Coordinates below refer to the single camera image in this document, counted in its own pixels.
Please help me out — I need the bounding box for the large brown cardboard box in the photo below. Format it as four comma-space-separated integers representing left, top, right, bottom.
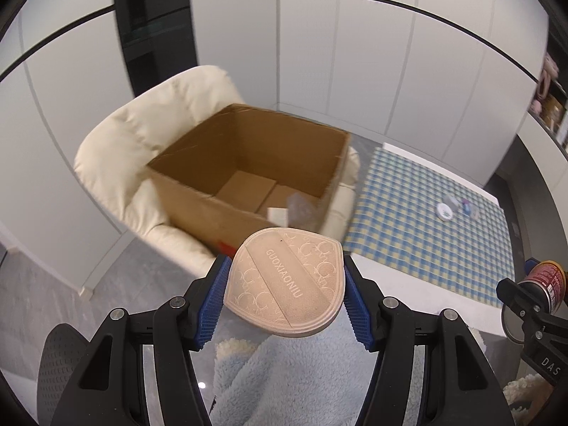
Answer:
146, 103, 351, 257

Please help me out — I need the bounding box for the pink plush bag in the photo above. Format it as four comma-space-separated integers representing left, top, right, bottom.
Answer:
539, 52, 561, 104

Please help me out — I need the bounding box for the translucent plastic storage box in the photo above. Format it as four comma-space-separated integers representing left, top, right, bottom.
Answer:
286, 192, 321, 228

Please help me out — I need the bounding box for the brown paper box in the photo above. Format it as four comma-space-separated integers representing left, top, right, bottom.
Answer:
543, 93, 567, 132

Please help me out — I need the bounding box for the cream padded armchair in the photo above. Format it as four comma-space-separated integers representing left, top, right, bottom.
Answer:
73, 65, 360, 272

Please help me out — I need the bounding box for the blue yellow checkered cloth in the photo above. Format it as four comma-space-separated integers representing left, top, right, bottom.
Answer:
344, 147, 516, 310

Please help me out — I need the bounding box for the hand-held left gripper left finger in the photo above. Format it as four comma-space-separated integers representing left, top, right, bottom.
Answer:
49, 254, 234, 426

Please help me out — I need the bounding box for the light blue fleece robe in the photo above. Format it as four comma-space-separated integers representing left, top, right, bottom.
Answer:
212, 314, 450, 426

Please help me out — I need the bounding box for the white low table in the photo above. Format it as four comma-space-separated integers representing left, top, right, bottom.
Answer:
344, 141, 505, 334

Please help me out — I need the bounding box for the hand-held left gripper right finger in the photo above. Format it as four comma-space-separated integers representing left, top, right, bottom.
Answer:
343, 254, 516, 426

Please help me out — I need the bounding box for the black glass cabinet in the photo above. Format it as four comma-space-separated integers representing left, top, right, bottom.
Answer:
111, 0, 198, 99

